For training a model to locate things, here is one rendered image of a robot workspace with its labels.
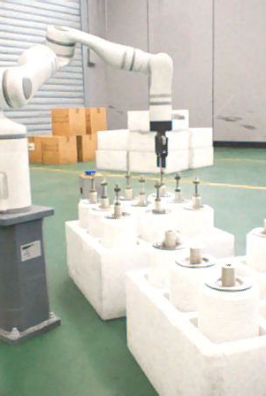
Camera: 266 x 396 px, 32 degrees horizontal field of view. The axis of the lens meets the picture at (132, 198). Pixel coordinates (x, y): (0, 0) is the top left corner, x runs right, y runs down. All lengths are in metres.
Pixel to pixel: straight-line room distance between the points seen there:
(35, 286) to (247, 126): 5.93
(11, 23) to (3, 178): 6.24
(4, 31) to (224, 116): 3.35
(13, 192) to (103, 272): 0.30
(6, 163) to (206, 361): 0.63
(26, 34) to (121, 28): 1.75
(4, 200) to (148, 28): 6.98
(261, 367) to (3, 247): 0.62
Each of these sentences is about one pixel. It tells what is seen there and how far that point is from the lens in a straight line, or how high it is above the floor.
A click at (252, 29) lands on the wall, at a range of 6.95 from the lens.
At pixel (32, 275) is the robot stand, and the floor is 0.15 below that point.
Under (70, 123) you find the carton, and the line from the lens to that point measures 5.13.
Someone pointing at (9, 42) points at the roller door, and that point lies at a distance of 7.19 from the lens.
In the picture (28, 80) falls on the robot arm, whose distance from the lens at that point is 1.12.
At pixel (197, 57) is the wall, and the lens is 7.34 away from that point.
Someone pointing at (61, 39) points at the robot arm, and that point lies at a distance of 1.46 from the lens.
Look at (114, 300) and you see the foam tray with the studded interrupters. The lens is 1.22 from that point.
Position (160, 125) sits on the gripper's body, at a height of 0.48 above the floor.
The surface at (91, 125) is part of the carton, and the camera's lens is 5.39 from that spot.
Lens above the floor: 0.52
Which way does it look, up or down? 10 degrees down
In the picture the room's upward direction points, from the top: 2 degrees counter-clockwise
